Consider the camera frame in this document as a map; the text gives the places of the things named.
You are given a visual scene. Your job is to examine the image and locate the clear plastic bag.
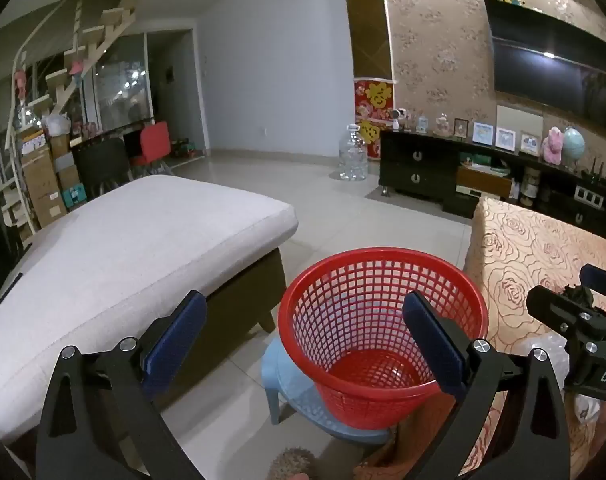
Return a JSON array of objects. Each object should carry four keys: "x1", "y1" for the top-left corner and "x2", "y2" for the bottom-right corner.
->
[{"x1": 513, "y1": 332, "x2": 571, "y2": 391}]

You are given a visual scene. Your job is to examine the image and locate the black wall television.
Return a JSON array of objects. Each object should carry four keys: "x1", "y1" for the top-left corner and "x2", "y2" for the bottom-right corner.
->
[{"x1": 484, "y1": 0, "x2": 606, "y2": 130}]

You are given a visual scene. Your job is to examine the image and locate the black router with antennas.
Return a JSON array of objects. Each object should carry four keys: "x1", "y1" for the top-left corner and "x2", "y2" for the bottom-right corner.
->
[{"x1": 582, "y1": 157, "x2": 606, "y2": 188}]

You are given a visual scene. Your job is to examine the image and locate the white power strip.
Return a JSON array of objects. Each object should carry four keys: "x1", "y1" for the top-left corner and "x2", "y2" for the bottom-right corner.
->
[{"x1": 575, "y1": 185, "x2": 606, "y2": 207}]

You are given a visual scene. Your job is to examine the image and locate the clear plastic water jug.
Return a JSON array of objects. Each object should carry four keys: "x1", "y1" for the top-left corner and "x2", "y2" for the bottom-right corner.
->
[{"x1": 338, "y1": 124, "x2": 370, "y2": 182}]

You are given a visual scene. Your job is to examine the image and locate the grey fuzzy slipper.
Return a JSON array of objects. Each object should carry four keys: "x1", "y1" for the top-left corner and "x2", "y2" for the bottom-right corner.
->
[{"x1": 268, "y1": 447, "x2": 319, "y2": 480}]

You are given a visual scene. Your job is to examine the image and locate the red green floor toys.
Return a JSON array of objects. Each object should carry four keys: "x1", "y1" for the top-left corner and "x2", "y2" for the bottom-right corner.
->
[{"x1": 172, "y1": 137, "x2": 204, "y2": 158}]

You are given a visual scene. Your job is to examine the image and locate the white board panel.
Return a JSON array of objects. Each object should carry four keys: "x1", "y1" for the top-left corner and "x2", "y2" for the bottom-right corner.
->
[{"x1": 496, "y1": 104, "x2": 544, "y2": 136}]

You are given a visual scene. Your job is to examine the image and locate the red plastic mesh basket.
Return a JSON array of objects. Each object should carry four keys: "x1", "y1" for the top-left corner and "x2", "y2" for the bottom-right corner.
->
[{"x1": 278, "y1": 246, "x2": 490, "y2": 431}]

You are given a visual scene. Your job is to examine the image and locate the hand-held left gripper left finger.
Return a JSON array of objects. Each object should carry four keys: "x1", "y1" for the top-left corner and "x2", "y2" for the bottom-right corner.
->
[{"x1": 36, "y1": 290, "x2": 208, "y2": 480}]

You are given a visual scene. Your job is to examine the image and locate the pink plush toy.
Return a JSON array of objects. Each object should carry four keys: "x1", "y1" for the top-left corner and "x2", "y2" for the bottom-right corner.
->
[{"x1": 540, "y1": 126, "x2": 564, "y2": 165}]

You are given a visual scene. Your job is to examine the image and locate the red chair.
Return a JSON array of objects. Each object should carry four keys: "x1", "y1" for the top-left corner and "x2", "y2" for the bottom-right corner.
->
[{"x1": 130, "y1": 121, "x2": 174, "y2": 177}]

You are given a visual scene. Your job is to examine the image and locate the red festive wall banner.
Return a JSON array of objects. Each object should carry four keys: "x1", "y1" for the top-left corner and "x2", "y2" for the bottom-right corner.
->
[{"x1": 353, "y1": 77, "x2": 394, "y2": 161}]

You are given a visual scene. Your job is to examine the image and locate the white cushioned sofa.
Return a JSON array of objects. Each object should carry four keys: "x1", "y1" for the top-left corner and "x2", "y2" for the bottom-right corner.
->
[{"x1": 0, "y1": 175, "x2": 300, "y2": 456}]

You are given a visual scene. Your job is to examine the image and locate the black plastic bag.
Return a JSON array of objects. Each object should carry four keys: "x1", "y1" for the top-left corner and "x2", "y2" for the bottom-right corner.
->
[{"x1": 564, "y1": 284, "x2": 598, "y2": 307}]

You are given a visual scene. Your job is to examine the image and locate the brown wooden box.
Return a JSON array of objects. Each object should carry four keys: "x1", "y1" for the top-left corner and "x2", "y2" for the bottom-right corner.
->
[{"x1": 457, "y1": 165, "x2": 512, "y2": 200}]

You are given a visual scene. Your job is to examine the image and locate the stack of cardboard boxes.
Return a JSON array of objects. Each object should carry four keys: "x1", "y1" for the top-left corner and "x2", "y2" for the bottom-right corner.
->
[{"x1": 16, "y1": 130, "x2": 89, "y2": 231}]

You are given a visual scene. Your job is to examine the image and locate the light blue plastic stool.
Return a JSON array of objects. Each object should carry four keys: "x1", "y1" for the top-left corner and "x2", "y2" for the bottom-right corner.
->
[{"x1": 260, "y1": 335, "x2": 399, "y2": 446}]

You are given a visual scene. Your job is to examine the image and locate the wooden staircase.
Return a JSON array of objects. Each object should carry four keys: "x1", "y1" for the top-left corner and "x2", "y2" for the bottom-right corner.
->
[{"x1": 3, "y1": 0, "x2": 149, "y2": 221}]

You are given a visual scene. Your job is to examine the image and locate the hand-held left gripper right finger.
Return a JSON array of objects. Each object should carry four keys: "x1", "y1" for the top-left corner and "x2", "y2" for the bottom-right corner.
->
[{"x1": 402, "y1": 291, "x2": 570, "y2": 480}]

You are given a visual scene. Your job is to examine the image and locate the pale blue globe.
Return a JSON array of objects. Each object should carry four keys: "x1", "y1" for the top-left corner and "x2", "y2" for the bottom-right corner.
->
[{"x1": 560, "y1": 127, "x2": 585, "y2": 168}]

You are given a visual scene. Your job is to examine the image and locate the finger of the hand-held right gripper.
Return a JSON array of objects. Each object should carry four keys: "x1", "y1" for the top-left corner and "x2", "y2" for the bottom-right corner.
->
[
  {"x1": 580, "y1": 264, "x2": 606, "y2": 319},
  {"x1": 527, "y1": 286, "x2": 606, "y2": 334}
]

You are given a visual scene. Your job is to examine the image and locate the rose-patterned tablecloth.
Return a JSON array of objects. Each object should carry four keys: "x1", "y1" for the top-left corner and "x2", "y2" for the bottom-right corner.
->
[{"x1": 355, "y1": 196, "x2": 606, "y2": 480}]

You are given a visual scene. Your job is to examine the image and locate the black chair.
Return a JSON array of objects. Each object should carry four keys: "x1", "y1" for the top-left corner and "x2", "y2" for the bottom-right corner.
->
[{"x1": 72, "y1": 137, "x2": 131, "y2": 201}]

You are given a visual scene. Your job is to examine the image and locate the black television cabinet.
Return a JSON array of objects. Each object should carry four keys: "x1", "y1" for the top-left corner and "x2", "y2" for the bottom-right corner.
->
[{"x1": 379, "y1": 129, "x2": 606, "y2": 246}]

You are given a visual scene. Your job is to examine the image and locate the white bag on boxes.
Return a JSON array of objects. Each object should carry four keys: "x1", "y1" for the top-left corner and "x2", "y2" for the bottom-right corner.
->
[{"x1": 43, "y1": 114, "x2": 71, "y2": 137}]

